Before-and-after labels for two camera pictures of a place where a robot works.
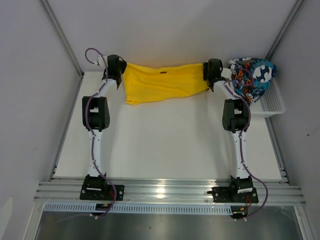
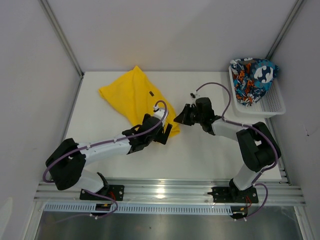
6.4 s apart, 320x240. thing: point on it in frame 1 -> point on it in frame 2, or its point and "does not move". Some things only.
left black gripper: x=123 y=64 -> x=164 y=136
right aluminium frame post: x=284 y=28 does not move
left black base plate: x=102 y=192 does not move
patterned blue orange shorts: x=251 y=77 does not move
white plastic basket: x=271 y=102 does not move
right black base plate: x=224 y=194 does not move
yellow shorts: x=142 y=84 -> x=133 y=93
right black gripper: x=205 y=64 -> x=183 y=117
